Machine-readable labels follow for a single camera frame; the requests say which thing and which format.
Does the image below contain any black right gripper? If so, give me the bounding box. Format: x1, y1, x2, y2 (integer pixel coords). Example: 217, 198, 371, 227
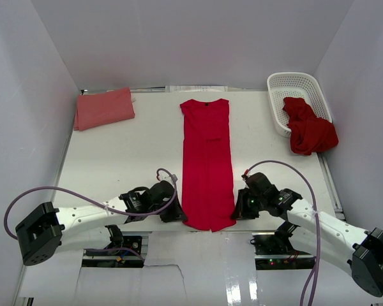
230, 189, 266, 221

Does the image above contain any bright red t shirt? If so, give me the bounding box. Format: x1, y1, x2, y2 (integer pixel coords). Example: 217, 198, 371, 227
180, 98, 236, 232

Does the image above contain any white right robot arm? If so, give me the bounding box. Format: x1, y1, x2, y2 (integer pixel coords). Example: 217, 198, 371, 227
232, 188, 383, 297

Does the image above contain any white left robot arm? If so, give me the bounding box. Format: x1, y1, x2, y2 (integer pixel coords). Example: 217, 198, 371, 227
15, 182, 188, 266

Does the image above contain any dark red crumpled t shirt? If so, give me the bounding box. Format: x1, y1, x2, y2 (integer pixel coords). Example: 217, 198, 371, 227
283, 97, 339, 156

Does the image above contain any folded salmon pink t shirt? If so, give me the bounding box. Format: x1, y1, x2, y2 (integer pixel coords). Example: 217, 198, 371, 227
74, 87, 135, 131

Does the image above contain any white plastic perforated basket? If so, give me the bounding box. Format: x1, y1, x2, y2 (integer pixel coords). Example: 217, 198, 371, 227
266, 72, 333, 137

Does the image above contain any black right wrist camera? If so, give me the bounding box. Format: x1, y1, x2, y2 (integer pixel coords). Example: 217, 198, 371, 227
244, 172, 274, 196

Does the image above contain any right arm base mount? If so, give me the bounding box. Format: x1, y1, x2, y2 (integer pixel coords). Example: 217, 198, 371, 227
250, 233, 315, 271

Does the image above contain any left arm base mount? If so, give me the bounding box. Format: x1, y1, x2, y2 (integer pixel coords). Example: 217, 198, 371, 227
82, 233, 148, 268

